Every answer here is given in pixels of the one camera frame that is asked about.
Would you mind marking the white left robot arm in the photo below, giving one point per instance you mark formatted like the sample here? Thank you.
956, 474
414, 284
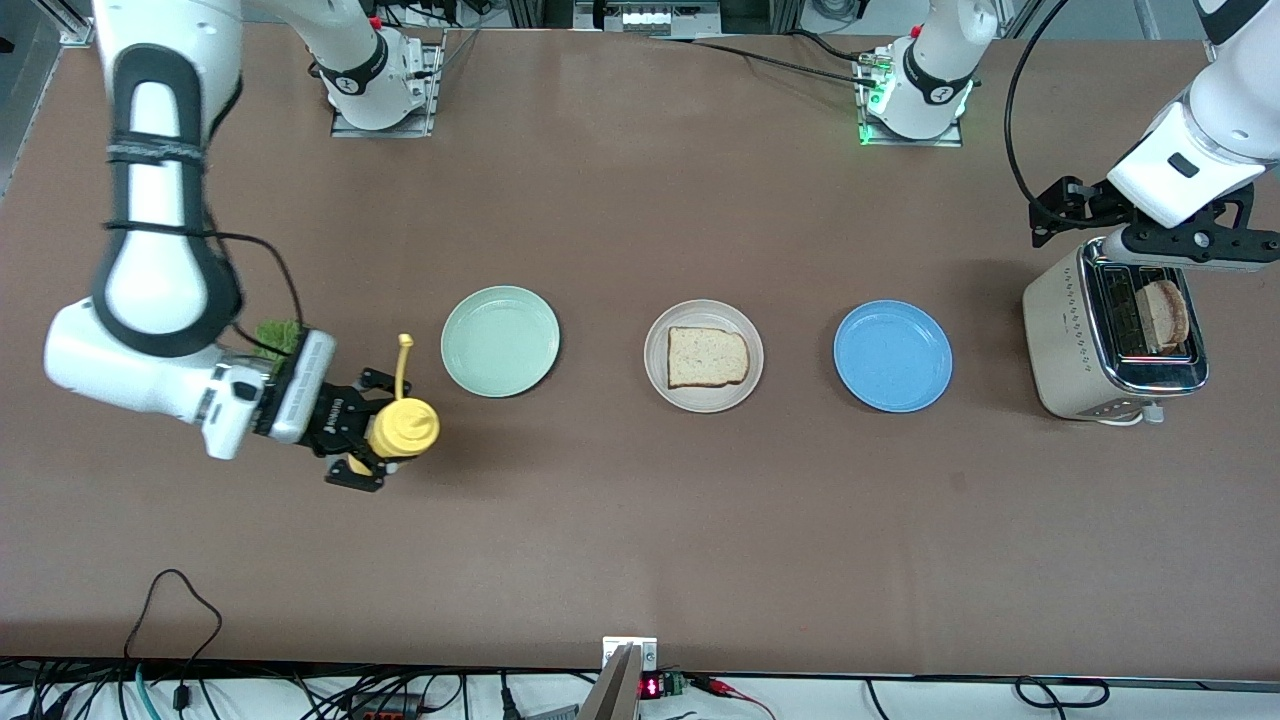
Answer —
1230, 110

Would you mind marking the beige chrome toaster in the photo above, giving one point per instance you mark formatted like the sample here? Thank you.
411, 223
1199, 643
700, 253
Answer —
1060, 340

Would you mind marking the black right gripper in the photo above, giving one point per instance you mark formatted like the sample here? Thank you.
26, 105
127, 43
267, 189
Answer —
330, 418

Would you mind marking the control box with lights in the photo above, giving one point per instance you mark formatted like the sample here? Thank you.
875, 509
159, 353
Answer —
650, 18

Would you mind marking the aluminium frame profile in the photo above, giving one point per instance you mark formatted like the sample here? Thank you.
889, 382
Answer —
75, 25

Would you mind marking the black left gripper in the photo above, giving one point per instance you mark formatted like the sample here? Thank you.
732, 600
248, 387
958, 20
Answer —
1086, 203

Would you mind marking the blue plate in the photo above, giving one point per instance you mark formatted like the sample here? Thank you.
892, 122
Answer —
893, 356

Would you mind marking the grey camera pole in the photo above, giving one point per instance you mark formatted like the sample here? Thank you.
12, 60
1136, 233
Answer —
612, 695

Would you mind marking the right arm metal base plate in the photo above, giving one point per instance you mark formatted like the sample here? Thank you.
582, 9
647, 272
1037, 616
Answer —
436, 90

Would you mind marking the green lettuce leaf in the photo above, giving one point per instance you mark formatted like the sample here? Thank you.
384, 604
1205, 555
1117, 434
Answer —
278, 332

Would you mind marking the beige plate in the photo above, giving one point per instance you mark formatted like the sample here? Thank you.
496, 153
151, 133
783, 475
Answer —
704, 400

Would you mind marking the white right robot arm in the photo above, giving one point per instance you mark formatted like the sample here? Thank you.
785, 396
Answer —
110, 365

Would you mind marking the pale green plate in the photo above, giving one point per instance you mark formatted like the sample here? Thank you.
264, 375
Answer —
500, 342

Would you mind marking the toasted bread slice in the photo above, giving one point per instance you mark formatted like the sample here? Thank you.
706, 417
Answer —
708, 358
1168, 315

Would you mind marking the yellow mustard squeeze bottle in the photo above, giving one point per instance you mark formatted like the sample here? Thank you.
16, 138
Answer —
405, 425

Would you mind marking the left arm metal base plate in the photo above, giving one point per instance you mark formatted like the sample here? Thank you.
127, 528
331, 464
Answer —
920, 142

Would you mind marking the silver camera mount bracket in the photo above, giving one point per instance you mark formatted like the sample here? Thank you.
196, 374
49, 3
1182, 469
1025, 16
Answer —
645, 655

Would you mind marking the red display circuit board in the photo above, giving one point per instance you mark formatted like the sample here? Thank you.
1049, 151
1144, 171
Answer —
652, 688

